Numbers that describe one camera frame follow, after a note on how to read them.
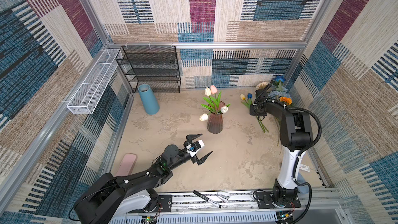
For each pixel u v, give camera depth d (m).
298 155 0.57
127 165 0.83
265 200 0.73
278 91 1.03
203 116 0.76
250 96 1.12
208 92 0.79
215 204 0.73
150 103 0.97
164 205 0.73
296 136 0.56
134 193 0.52
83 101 0.70
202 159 0.69
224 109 0.74
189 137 0.73
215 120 0.99
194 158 0.68
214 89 0.80
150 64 0.87
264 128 0.99
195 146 0.63
